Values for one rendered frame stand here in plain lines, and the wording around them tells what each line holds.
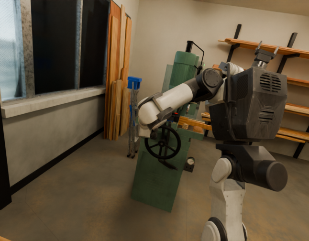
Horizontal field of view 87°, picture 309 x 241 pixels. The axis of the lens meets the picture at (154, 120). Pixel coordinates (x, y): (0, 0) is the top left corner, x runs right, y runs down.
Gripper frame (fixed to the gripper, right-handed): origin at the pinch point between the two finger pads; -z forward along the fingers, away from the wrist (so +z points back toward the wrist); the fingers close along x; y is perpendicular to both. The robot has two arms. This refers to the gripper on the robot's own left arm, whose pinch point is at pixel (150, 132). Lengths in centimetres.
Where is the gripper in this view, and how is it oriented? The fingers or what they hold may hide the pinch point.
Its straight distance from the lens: 119.5
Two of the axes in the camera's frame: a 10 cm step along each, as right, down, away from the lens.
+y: 7.8, -6.3, 0.6
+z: -1.2, -2.3, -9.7
